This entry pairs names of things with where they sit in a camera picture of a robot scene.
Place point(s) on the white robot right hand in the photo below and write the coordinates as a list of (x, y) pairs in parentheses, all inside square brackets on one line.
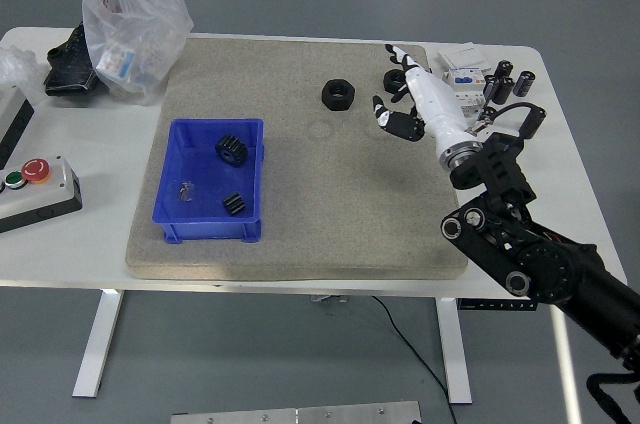
[(440, 104)]

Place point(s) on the small black nut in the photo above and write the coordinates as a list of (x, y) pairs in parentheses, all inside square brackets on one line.
[(392, 81)]

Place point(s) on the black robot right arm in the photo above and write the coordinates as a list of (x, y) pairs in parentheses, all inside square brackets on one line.
[(550, 269)]

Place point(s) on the large black nut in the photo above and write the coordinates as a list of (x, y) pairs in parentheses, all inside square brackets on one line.
[(338, 96)]

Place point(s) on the blue plastic box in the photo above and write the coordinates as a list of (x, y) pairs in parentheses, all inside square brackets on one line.
[(205, 184)]

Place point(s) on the grey emergency stop control box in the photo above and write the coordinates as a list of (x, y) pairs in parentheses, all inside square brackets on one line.
[(40, 199)]

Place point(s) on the white circuit breaker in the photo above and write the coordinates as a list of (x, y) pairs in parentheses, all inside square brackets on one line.
[(470, 94)]

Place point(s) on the black cylindrical capacitor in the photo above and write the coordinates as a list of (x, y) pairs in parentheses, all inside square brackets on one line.
[(490, 111), (525, 84), (505, 91), (535, 124), (490, 89), (505, 69)]

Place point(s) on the white flat carton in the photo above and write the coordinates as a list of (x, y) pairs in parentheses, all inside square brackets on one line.
[(462, 58)]

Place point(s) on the grey-brown mat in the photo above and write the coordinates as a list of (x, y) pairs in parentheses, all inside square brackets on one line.
[(325, 204)]

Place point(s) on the black power strip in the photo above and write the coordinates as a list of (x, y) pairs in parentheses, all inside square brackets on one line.
[(492, 304)]

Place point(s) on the large black gear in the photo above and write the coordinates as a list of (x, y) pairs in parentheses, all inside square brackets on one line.
[(231, 150)]

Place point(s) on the small black gear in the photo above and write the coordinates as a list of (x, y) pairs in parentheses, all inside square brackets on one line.
[(233, 204)]

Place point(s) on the white table leg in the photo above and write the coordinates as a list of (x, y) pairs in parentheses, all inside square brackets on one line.
[(97, 344), (455, 354)]

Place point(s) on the small clear plastic piece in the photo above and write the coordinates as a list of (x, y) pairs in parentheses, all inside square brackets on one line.
[(186, 191)]

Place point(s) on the clear plastic bag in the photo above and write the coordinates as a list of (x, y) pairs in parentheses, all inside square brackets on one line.
[(145, 19)]

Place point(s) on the small printed carton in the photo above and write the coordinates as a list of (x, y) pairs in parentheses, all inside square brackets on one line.
[(117, 61)]

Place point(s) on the silver metal plate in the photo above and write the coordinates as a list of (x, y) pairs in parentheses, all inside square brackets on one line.
[(300, 414)]

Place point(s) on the black pouch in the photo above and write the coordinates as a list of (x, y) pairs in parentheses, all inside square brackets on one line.
[(67, 69)]

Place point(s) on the crumpled clear plastic wrap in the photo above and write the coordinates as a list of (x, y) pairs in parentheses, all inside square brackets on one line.
[(17, 66)]

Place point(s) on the metal under-table bracket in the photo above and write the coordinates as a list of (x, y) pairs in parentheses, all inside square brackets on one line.
[(327, 299)]

